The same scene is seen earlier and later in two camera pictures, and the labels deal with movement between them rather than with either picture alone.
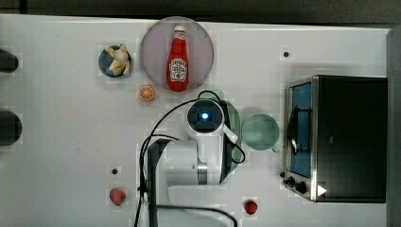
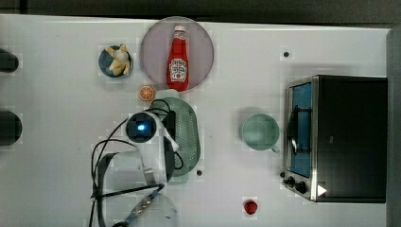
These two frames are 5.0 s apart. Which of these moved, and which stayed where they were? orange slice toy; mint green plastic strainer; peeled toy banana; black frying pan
Moved: mint green plastic strainer
Stayed: black frying pan; peeled toy banana; orange slice toy
